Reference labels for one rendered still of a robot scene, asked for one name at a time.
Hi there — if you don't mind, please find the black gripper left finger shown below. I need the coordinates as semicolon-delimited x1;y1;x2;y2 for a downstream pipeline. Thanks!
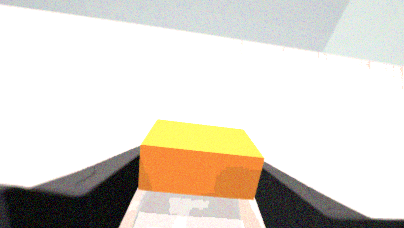
0;145;140;228

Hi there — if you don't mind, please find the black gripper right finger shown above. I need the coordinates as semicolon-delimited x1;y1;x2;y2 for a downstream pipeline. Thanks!
255;161;404;228

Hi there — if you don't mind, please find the orange block with yellow top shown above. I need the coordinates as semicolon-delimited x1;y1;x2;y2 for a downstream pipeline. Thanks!
138;119;265;201

